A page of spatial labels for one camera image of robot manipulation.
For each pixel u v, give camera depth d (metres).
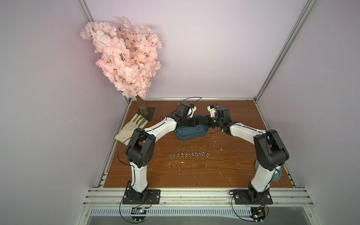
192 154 0.87
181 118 0.73
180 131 1.00
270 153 0.48
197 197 0.74
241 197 0.73
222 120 0.74
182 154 0.88
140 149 0.50
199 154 0.88
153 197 0.73
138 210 0.72
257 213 0.70
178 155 0.87
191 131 1.00
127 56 0.66
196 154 0.87
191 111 0.78
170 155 0.87
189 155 0.87
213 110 0.87
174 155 0.87
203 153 0.88
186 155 0.87
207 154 0.87
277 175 0.79
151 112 1.11
